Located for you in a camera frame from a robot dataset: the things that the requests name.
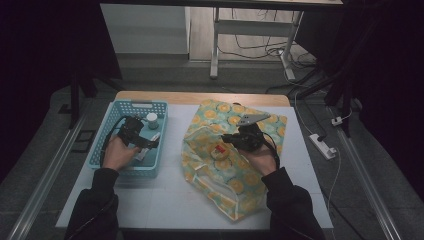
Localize black floor plate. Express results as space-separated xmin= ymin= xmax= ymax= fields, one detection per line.
xmin=71 ymin=129 xmax=96 ymax=154

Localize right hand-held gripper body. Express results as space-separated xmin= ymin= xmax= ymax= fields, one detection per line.
xmin=233 ymin=113 xmax=272 ymax=153

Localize small white jar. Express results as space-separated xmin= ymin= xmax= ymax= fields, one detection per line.
xmin=145 ymin=112 xmax=160 ymax=131

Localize thin white cable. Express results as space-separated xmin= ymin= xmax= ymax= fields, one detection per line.
xmin=325 ymin=148 xmax=343 ymax=214

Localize blue plastic basket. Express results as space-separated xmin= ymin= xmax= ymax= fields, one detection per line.
xmin=87 ymin=99 xmax=169 ymax=179

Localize white partition panel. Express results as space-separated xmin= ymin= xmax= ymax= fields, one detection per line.
xmin=99 ymin=3 xmax=192 ymax=55

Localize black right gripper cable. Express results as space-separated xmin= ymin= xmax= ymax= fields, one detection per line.
xmin=262 ymin=131 xmax=282 ymax=169

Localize person's left hand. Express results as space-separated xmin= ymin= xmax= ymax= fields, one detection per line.
xmin=101 ymin=134 xmax=141 ymax=172

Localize thin black floor cable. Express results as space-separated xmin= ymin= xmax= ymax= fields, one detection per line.
xmin=216 ymin=8 xmax=294 ymax=61

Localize white tube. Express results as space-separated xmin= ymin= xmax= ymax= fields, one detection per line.
xmin=135 ymin=131 xmax=162 ymax=162

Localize lemon print fabric bag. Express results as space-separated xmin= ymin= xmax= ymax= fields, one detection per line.
xmin=180 ymin=98 xmax=288 ymax=222

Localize person's right hand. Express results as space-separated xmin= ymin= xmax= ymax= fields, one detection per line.
xmin=238 ymin=143 xmax=281 ymax=177

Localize white floor cable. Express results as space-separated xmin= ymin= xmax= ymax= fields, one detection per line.
xmin=283 ymin=59 xmax=321 ymax=138

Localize thick black floor cable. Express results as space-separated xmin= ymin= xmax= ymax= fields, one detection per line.
xmin=264 ymin=64 xmax=323 ymax=95

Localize metal floor rail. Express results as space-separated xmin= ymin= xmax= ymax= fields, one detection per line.
xmin=6 ymin=109 xmax=88 ymax=240
xmin=328 ymin=106 xmax=404 ymax=240

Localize white table mat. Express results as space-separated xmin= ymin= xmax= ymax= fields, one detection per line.
xmin=54 ymin=103 xmax=334 ymax=230

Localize white desk frame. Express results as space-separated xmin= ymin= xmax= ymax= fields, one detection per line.
xmin=209 ymin=6 xmax=306 ymax=81

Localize white power strip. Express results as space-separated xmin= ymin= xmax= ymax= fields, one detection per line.
xmin=308 ymin=133 xmax=338 ymax=161

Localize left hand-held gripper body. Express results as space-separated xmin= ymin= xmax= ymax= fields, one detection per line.
xmin=116 ymin=114 xmax=148 ymax=148

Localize black stand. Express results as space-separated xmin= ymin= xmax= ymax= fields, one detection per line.
xmin=68 ymin=68 xmax=101 ymax=130
xmin=293 ymin=64 xmax=363 ymax=138

